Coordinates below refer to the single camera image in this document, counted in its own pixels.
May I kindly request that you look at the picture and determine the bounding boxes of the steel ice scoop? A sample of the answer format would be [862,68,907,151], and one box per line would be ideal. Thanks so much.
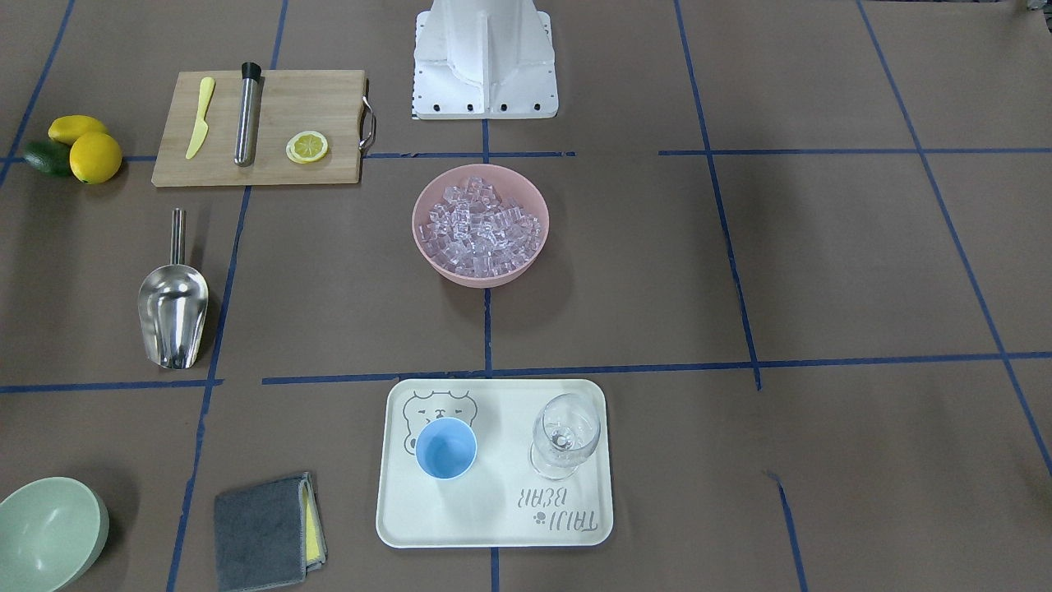
[136,207,210,370]

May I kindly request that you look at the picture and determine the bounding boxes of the clear ice cubes pile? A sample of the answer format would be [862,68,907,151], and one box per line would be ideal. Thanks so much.
[413,175,547,282]

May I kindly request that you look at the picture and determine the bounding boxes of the blue plastic cup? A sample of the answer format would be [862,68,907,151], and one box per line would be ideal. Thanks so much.
[416,417,478,479]

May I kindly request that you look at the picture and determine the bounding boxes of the pink bowl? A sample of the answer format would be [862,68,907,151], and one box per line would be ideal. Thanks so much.
[411,164,550,288]

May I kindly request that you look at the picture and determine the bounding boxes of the clear wine glass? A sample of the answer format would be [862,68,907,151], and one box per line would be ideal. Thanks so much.
[529,393,602,481]

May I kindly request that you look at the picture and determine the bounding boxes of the cream bear tray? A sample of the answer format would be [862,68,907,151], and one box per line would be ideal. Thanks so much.
[376,379,615,548]

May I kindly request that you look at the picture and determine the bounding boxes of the lemon slice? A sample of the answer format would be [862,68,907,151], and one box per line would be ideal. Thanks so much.
[285,131,330,164]

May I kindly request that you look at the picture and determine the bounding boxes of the bamboo cutting board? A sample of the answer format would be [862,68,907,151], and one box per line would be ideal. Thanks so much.
[151,70,366,187]

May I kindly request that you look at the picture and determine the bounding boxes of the steel muddler black cap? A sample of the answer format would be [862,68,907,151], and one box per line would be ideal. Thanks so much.
[232,62,263,166]

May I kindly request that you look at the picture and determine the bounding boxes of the yellow plastic knife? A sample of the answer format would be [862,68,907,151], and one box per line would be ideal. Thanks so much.
[184,77,215,160]

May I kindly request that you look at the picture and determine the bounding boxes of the yellow lemon round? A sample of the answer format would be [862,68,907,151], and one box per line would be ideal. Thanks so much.
[69,132,123,184]

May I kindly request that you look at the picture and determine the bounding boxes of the yellow lemon oblong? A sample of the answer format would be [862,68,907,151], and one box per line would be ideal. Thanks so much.
[48,113,108,146]

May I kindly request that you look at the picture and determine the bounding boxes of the green avocado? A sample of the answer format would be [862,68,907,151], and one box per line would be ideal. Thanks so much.
[22,140,74,178]

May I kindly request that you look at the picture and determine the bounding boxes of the light green bowl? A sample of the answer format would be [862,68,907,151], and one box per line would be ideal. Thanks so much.
[1,476,109,591]

